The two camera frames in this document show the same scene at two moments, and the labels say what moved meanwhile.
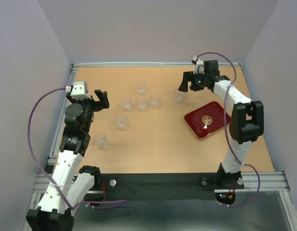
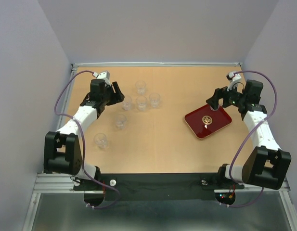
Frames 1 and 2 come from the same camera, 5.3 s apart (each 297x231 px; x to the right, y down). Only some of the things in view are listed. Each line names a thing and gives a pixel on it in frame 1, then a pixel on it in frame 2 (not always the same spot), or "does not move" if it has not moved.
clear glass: x=141 y=101 does not move
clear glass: x=179 y=96 → x=213 y=109
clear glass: x=154 y=98 does not move
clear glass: x=121 y=121 does not move
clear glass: x=100 y=139 does not move
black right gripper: x=187 y=76 → x=219 y=94
